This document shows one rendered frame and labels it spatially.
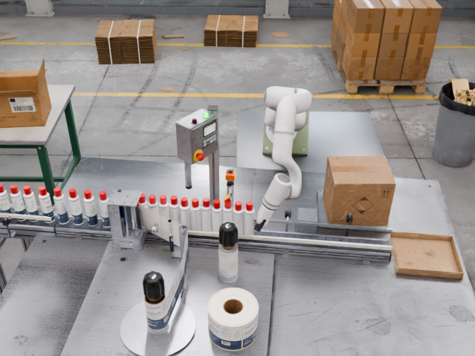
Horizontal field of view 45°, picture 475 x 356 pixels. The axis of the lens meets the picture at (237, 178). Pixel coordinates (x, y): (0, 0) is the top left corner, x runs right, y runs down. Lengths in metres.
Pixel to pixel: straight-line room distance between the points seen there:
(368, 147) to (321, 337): 1.53
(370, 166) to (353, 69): 3.12
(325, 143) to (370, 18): 2.40
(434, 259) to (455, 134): 2.21
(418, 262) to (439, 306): 0.27
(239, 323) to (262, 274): 0.44
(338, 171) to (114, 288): 1.21
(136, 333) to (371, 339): 0.96
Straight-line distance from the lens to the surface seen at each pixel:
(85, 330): 2.47
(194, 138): 2.49
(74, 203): 2.85
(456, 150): 5.05
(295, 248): 2.76
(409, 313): 2.63
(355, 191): 2.82
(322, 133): 3.71
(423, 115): 5.84
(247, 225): 2.72
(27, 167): 5.07
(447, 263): 2.90
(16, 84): 4.21
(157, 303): 2.25
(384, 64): 6.02
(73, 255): 2.87
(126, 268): 2.67
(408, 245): 2.94
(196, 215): 2.71
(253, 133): 3.66
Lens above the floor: 2.74
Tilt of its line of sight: 36 degrees down
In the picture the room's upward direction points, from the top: 1 degrees clockwise
